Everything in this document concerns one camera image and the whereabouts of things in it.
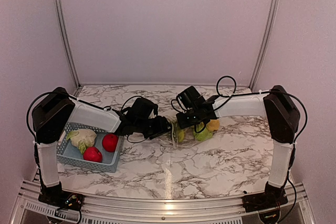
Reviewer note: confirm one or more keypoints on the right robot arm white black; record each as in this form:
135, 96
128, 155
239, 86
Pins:
276, 105

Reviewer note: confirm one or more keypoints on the right aluminium frame post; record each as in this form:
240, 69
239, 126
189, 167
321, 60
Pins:
271, 17

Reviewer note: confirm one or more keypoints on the white green fake cabbage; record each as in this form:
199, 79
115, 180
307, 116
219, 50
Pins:
82, 139

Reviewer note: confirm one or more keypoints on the front aluminium rail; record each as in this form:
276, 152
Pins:
105, 209

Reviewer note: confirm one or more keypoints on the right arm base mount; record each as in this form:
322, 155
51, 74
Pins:
272, 197

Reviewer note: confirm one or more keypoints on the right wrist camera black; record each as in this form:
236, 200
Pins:
190, 98

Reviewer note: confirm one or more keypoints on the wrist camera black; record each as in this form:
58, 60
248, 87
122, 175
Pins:
190, 98
141, 109

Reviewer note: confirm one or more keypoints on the clear zip top bag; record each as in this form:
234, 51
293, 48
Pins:
189, 140

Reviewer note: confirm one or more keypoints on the green fake lettuce leaf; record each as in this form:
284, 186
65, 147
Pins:
202, 133

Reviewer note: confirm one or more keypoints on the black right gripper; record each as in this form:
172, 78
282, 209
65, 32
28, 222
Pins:
181, 122

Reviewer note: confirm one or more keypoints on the aluminium frame post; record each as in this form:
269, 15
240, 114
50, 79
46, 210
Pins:
271, 17
66, 44

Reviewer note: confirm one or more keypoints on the light blue plastic basket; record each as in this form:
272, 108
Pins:
70, 155

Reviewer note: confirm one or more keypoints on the left aluminium frame post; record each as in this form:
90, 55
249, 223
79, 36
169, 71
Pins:
66, 44

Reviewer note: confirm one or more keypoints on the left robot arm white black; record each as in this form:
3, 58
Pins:
51, 111

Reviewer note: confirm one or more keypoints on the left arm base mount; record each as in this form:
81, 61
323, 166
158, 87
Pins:
59, 198

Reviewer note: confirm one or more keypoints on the red fake apple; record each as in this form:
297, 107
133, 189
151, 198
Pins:
92, 154
110, 142

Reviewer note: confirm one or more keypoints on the yellow fake fruit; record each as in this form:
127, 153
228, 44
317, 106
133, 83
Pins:
213, 125

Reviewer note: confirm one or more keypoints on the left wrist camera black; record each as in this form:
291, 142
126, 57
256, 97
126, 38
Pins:
141, 109

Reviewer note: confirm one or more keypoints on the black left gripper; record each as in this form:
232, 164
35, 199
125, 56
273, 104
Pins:
161, 127

